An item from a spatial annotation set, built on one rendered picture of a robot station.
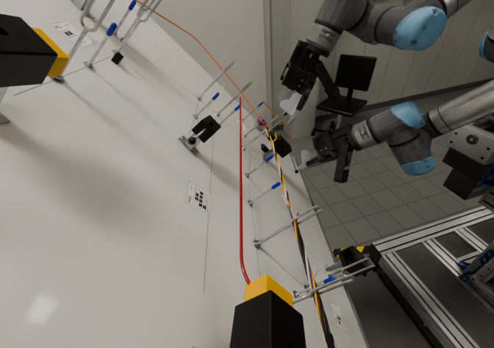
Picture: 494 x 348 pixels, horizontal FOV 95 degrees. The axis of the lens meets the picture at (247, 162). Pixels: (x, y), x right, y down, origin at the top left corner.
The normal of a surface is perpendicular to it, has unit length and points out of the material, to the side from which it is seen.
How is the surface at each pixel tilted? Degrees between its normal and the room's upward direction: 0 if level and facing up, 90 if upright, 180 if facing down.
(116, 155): 52
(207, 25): 90
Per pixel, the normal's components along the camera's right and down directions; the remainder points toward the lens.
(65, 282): 0.73, -0.57
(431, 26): 0.25, 0.58
